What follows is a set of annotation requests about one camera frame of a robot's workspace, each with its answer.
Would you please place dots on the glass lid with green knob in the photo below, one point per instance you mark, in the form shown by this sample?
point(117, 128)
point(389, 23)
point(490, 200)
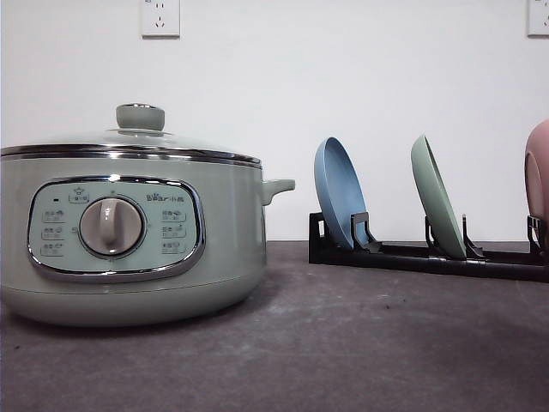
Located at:
point(139, 134)

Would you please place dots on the green plate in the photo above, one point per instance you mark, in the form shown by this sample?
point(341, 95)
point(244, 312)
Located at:
point(435, 197)

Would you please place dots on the blue plate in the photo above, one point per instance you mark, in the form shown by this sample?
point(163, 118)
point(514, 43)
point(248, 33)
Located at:
point(339, 187)

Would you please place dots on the black plate rack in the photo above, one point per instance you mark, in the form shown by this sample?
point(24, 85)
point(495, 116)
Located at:
point(368, 251)

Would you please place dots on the green electric steamer pot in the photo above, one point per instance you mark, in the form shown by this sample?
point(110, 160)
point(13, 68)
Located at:
point(112, 235)

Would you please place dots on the pink plate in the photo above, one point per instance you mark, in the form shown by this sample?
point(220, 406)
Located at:
point(536, 174)

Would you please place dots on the white wall socket left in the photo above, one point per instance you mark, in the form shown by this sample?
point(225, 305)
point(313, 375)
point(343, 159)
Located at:
point(160, 20)

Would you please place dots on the white wall socket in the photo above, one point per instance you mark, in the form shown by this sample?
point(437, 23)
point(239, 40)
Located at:
point(160, 20)
point(535, 20)

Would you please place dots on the white wall socket right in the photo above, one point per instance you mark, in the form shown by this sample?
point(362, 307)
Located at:
point(535, 20)

